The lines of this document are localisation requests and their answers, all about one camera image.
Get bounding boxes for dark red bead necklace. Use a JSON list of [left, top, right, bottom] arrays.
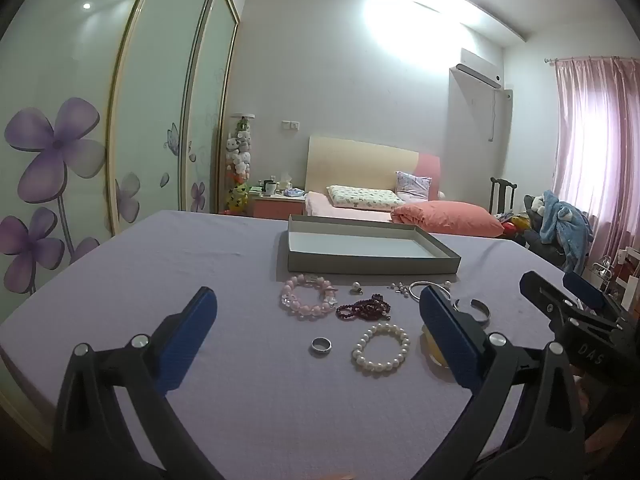
[[335, 296, 392, 322]]

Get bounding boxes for dark wooden chair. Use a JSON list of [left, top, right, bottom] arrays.
[[489, 177, 517, 213]]

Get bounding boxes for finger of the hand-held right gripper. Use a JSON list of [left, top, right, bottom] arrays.
[[562, 272, 623, 323], [519, 271, 581, 331]]

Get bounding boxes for pink nightstand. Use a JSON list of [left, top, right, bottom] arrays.
[[250, 192, 307, 220]]

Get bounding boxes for patterned white pillow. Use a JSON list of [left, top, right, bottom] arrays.
[[326, 185, 406, 211]]

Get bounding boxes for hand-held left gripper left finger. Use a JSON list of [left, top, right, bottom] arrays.
[[52, 286, 226, 480]]

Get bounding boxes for lilac tablecloth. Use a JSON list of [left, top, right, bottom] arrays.
[[0, 209, 616, 480]]

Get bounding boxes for tower of plush toys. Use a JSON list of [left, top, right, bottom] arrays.
[[224, 114, 256, 216]]

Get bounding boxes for small lilac pillow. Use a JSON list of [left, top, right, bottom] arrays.
[[395, 170, 433, 203]]

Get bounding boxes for orange pillow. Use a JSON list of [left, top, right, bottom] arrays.
[[390, 201, 506, 239]]

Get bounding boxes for pink curtain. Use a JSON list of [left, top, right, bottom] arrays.
[[550, 57, 640, 276]]

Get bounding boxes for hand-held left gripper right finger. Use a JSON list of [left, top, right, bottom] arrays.
[[415, 286, 586, 480]]

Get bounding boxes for pink bed sheet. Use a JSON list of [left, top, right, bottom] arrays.
[[305, 191, 396, 222]]

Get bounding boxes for yellow bangle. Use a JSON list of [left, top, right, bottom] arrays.
[[420, 324, 451, 368]]

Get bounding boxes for blue plush blanket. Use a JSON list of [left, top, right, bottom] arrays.
[[537, 190, 596, 271]]

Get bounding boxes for white pearl bracelet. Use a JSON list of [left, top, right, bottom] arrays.
[[351, 322, 411, 375]]

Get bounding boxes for white air conditioner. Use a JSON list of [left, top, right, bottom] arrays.
[[449, 48, 513, 103]]

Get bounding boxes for flower print sliding wardrobe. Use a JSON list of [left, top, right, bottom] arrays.
[[0, 0, 241, 296]]

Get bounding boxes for silver cuff bracelet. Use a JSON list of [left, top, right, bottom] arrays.
[[452, 298, 492, 325]]

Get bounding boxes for grey cardboard tray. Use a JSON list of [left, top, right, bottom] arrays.
[[286, 214, 462, 276]]

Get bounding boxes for curtain rod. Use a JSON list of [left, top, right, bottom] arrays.
[[544, 55, 640, 65]]

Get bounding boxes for silver bangle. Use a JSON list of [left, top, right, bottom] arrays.
[[407, 280, 453, 303]]

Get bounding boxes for pink bead bracelet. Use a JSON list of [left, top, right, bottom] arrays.
[[280, 273, 338, 320]]

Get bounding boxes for beige and pink headboard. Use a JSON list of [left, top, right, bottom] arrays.
[[306, 135, 441, 201]]

